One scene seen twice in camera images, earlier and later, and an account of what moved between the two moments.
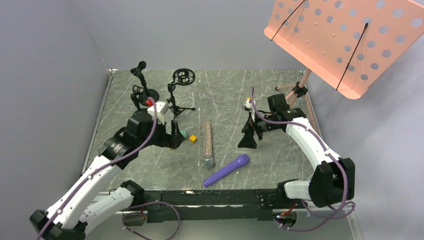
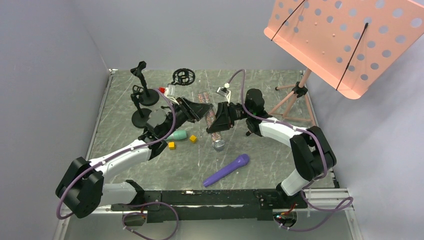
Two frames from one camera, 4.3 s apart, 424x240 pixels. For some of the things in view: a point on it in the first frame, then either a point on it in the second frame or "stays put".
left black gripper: [171, 133] → [185, 109]
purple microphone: [241, 160] stays put
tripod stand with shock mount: [181, 76] stays put
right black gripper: [251, 123] → [226, 114]
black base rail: [218, 204] stays put
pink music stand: [349, 44] stays put
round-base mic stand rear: [148, 93] stays put
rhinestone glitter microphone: [208, 160] → [217, 140]
